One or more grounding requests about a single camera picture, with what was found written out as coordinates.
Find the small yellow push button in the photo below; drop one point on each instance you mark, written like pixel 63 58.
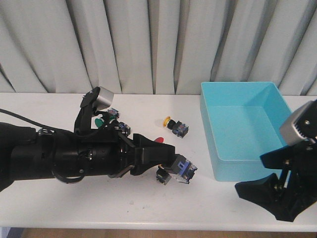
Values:
pixel 178 128

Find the red mushroom push button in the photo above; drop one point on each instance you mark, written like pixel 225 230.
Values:
pixel 159 140

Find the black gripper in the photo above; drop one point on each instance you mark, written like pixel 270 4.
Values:
pixel 113 154
pixel 295 190

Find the grey pleated curtain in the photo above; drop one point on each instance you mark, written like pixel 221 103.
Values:
pixel 156 46

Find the green push button behind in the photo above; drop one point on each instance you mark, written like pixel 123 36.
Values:
pixel 110 114

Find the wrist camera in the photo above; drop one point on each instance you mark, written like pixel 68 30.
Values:
pixel 301 125
pixel 98 98

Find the light blue plastic box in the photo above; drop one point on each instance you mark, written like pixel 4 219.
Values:
pixel 241 122

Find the yellow mushroom push button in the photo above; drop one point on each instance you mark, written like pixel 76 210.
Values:
pixel 163 176

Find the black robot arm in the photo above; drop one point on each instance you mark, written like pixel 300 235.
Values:
pixel 27 153

